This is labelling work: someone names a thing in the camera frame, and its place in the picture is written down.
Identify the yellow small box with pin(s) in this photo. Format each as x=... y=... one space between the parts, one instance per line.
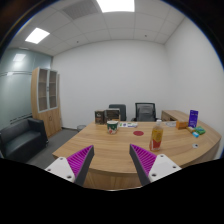
x=190 y=129

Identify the blue small box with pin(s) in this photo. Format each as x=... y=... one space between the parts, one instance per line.
x=195 y=134

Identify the square ceiling light panel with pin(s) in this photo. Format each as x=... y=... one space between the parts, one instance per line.
x=37 y=35
x=116 y=5

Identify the orange cardboard box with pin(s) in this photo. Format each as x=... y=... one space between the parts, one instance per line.
x=182 y=125

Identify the white and green leaflet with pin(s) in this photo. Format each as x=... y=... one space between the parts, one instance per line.
x=128 y=125

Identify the green small box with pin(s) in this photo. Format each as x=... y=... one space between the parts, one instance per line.
x=200 y=130

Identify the purple upright box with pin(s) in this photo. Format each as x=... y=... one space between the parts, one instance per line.
x=193 y=118

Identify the dark padded office chair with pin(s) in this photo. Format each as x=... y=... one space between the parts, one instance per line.
x=121 y=111

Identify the black leather sofa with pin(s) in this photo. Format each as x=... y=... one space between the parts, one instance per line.
x=21 y=140

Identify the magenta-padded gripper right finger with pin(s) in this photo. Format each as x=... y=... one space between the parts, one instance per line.
x=146 y=159

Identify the flat round red coaster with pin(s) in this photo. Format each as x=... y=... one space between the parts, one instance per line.
x=138 y=133

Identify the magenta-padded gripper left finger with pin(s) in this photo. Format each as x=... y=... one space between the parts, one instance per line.
x=79 y=160

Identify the tall dark brown box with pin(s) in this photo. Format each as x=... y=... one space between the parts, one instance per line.
x=99 y=117

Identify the green and white mug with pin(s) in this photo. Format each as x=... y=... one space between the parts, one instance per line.
x=112 y=127

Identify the round white disc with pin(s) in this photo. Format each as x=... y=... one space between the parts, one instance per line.
x=170 y=124

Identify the black mesh office chair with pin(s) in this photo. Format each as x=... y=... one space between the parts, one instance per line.
x=145 y=112

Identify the wooden shelf cabinet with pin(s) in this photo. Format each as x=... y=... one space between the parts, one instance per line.
x=50 y=118

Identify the wooden side desk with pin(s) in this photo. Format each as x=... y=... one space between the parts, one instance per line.
x=173 y=115

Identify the round grey desk grommet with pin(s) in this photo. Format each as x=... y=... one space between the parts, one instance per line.
x=195 y=146

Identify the clear bottle with orange drink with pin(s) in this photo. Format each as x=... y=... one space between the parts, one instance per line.
x=156 y=137

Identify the black printed box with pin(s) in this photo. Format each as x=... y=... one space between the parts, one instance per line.
x=112 y=114

